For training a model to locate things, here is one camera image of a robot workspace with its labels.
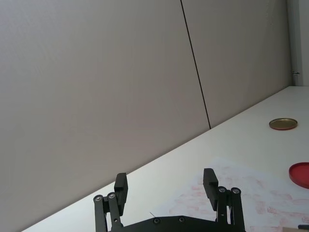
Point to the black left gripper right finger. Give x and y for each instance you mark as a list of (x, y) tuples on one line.
[(224, 203)]

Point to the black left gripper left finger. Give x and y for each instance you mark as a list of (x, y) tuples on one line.
[(113, 207)]

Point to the white sheet with red stains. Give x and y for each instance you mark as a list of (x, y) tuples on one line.
[(265, 200)]

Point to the brown cardboard piece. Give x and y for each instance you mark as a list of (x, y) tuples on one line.
[(293, 229)]

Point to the round red plastic lid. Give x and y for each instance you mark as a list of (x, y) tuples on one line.
[(301, 174)]

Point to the round gold metal lid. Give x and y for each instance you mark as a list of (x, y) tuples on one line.
[(283, 123)]

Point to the small silver metal latch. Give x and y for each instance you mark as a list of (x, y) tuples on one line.
[(294, 72)]

